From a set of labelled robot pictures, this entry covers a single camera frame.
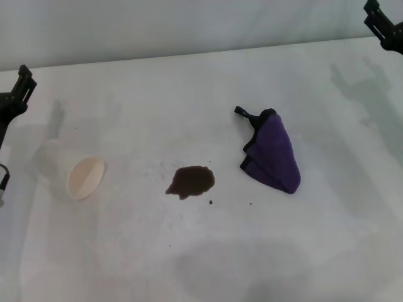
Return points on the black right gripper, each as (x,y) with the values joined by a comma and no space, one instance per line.
(398,36)

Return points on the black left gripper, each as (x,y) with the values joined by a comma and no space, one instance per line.
(11,107)

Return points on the white paper cup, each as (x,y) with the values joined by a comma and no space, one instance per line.
(85,178)

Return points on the purple rag with black trim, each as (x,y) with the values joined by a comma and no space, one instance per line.
(274,151)

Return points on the dark brown liquid stain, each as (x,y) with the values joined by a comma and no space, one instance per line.
(193,181)

